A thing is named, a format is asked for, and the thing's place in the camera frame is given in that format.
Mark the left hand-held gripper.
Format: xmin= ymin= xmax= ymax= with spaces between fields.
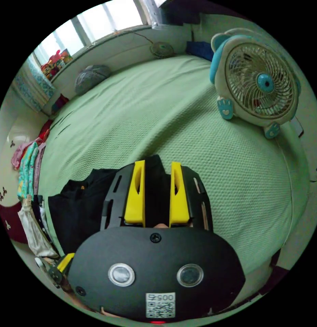
xmin=48 ymin=253 xmax=75 ymax=289

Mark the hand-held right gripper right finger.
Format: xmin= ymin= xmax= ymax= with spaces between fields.
xmin=169 ymin=161 xmax=192 ymax=228

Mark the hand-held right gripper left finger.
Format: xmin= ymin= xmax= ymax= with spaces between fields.
xmin=124 ymin=160 xmax=147 ymax=227

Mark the black t-shirt with dotted print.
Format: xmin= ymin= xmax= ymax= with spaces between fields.
xmin=48 ymin=154 xmax=174 ymax=255

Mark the person's left hand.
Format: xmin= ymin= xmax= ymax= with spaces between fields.
xmin=62 ymin=280 xmax=97 ymax=313

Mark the bed with green quilt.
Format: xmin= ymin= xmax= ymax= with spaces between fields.
xmin=38 ymin=55 xmax=310 ymax=276

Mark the pile of clothes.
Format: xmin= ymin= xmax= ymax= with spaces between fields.
xmin=11 ymin=120 xmax=61 ymax=259

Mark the grey pillow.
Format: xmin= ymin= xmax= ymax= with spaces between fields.
xmin=74 ymin=64 xmax=112 ymax=95

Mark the blue and white table fan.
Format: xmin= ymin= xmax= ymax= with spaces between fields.
xmin=209 ymin=28 xmax=302 ymax=140

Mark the blue patterned curtain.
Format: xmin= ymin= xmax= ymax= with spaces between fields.
xmin=11 ymin=55 xmax=57 ymax=113

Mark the small round green fan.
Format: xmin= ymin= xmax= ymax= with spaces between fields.
xmin=149 ymin=42 xmax=174 ymax=59

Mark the blue cloth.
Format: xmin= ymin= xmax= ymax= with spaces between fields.
xmin=186 ymin=41 xmax=215 ymax=62

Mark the window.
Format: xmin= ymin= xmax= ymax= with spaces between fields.
xmin=33 ymin=0 xmax=159 ymax=67

